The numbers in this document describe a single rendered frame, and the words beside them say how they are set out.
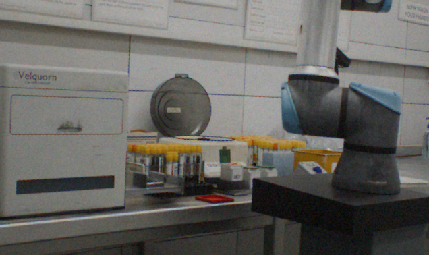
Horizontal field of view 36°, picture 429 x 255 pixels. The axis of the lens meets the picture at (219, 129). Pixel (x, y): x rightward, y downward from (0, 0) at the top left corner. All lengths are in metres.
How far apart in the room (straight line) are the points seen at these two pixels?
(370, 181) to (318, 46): 0.31
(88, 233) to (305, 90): 0.55
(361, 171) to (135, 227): 0.50
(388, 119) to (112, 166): 0.60
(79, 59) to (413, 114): 1.85
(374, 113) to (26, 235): 0.75
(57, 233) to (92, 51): 0.91
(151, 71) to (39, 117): 0.96
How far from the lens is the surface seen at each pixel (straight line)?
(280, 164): 1.93
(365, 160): 1.47
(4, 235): 1.32
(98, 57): 2.16
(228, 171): 1.75
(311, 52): 1.49
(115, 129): 1.44
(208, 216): 1.57
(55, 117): 1.37
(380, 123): 1.47
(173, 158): 1.65
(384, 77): 3.21
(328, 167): 1.98
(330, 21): 1.51
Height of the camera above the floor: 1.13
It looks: 3 degrees down
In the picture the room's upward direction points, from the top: 3 degrees clockwise
